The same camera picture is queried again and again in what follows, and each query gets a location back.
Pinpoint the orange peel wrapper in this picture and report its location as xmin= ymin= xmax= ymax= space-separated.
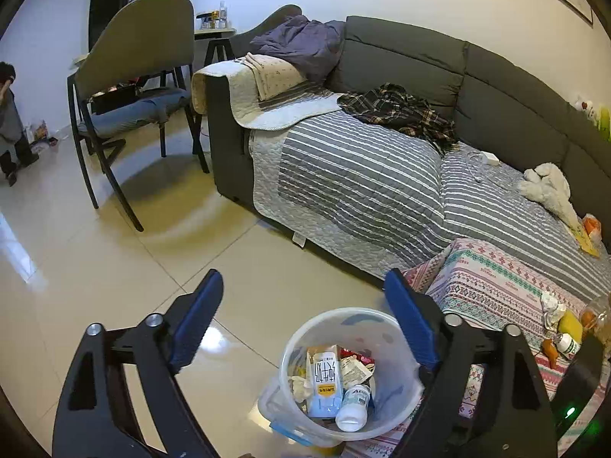
xmin=541 ymin=338 xmax=559 ymax=370

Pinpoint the yellow sponge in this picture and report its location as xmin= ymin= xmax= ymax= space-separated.
xmin=557 ymin=310 xmax=583 ymax=344

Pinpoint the white tissue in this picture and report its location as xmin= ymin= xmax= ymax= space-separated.
xmin=541 ymin=290 xmax=566 ymax=338

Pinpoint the white milk bottle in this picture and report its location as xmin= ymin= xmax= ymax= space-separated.
xmin=336 ymin=385 xmax=371 ymax=432
xmin=554 ymin=333 xmax=581 ymax=360

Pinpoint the white paper carton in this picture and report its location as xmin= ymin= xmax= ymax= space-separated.
xmin=340 ymin=358 xmax=375 ymax=390

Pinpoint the white trash bin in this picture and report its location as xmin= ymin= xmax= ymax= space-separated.
xmin=258 ymin=307 xmax=423 ymax=448

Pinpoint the red snack bag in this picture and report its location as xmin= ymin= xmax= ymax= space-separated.
xmin=340 ymin=347 xmax=375 ymax=367

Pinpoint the blue white small carton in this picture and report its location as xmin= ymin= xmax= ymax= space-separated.
xmin=307 ymin=344 xmax=344 ymax=419

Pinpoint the orange tangerine left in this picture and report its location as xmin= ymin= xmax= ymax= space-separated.
xmin=581 ymin=309 xmax=598 ymax=330

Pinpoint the glass jar with cork lid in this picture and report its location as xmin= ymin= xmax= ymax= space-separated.
xmin=580 ymin=295 xmax=610 ymax=343

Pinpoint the yellow book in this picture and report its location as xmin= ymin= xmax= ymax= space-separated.
xmin=569 ymin=223 xmax=600 ymax=258

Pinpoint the patterned tablecloth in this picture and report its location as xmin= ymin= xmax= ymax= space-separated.
xmin=341 ymin=238 xmax=610 ymax=457

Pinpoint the orange snack packet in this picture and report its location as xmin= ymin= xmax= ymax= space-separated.
xmin=582 ymin=213 xmax=602 ymax=242

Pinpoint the white plush toy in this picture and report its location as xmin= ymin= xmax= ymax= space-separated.
xmin=517 ymin=162 xmax=581 ymax=229

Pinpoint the white charger adapter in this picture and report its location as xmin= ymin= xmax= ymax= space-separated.
xmin=480 ymin=151 xmax=500 ymax=166

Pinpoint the grey striped sofa cover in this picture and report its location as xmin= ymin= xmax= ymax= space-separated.
xmin=249 ymin=109 xmax=610 ymax=301

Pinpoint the yellow corn plush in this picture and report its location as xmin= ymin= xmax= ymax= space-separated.
xmin=598 ymin=105 xmax=611 ymax=142

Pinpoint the white rabbit toy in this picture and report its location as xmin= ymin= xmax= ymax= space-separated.
xmin=574 ymin=96 xmax=595 ymax=118

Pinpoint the person in background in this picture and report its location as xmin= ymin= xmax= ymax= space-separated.
xmin=1 ymin=61 xmax=39 ymax=186

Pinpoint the dark grey sofa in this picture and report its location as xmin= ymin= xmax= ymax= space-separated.
xmin=204 ymin=4 xmax=611 ymax=211

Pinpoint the dark plaid shirt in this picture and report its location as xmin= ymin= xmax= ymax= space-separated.
xmin=338 ymin=83 xmax=459 ymax=155

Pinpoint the grey chair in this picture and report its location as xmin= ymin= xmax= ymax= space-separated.
xmin=66 ymin=0 xmax=209 ymax=232

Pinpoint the cream pillow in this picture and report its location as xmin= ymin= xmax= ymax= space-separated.
xmin=192 ymin=53 xmax=340 ymax=131

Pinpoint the side table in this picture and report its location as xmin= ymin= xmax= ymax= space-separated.
xmin=195 ymin=1 xmax=235 ymax=66

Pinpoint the purple jacket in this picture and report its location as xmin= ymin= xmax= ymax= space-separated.
xmin=249 ymin=15 xmax=346 ymax=84

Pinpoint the white charger cable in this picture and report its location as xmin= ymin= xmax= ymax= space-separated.
xmin=465 ymin=149 xmax=486 ymax=185

